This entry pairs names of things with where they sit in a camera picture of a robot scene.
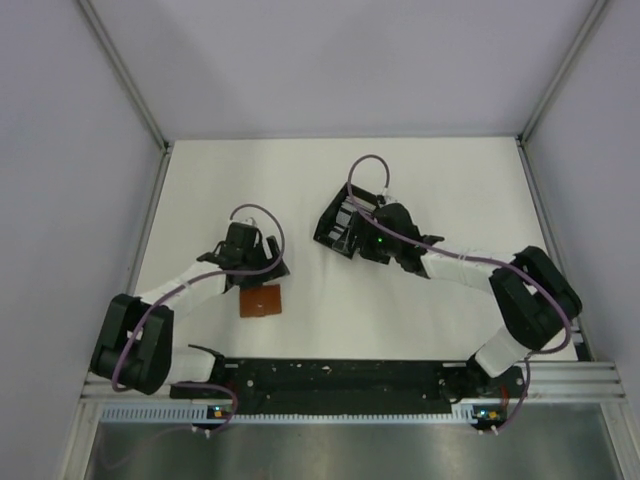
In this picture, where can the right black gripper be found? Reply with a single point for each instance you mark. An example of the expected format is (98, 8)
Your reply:
(366, 228)

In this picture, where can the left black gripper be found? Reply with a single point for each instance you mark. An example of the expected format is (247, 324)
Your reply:
(258, 278)

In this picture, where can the black card rack box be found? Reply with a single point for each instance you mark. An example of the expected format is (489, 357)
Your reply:
(352, 239)

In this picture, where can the credit cards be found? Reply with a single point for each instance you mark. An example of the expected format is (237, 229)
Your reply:
(345, 210)

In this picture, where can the brown leather card holder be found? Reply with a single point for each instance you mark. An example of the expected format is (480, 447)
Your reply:
(261, 301)

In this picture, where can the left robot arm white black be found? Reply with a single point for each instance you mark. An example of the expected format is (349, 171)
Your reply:
(136, 350)

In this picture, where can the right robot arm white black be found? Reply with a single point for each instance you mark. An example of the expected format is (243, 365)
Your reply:
(535, 300)

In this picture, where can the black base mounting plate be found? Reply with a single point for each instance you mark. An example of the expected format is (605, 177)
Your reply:
(360, 387)

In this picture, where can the right aluminium frame post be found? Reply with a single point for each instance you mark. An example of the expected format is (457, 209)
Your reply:
(580, 41)

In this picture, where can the aluminium frame post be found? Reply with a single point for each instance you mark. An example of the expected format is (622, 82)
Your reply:
(580, 41)
(122, 73)

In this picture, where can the grey slotted cable duct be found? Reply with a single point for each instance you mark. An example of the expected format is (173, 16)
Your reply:
(201, 414)

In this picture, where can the aluminium front rail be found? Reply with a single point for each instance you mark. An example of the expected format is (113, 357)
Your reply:
(552, 382)

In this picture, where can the left aluminium frame post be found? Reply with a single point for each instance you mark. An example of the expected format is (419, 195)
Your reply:
(122, 73)

